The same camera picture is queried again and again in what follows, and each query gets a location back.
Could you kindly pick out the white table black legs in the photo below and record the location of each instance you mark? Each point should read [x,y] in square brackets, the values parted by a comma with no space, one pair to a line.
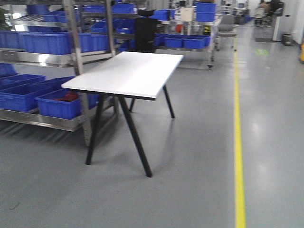
[129,74]

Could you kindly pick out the black office chair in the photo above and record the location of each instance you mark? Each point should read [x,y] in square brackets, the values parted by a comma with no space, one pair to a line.
[145,28]

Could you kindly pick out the blue bin with red cloth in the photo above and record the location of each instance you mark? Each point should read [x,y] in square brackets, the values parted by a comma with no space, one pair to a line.
[61,103]

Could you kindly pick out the grey office chair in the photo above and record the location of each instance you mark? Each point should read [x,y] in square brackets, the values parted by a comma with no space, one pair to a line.
[226,29]

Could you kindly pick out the steel shelf rack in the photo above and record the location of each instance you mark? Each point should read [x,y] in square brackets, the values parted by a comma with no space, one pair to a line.
[75,60]

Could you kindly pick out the blue bin lower shelf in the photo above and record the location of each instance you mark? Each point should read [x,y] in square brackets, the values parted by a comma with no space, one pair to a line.
[23,97]

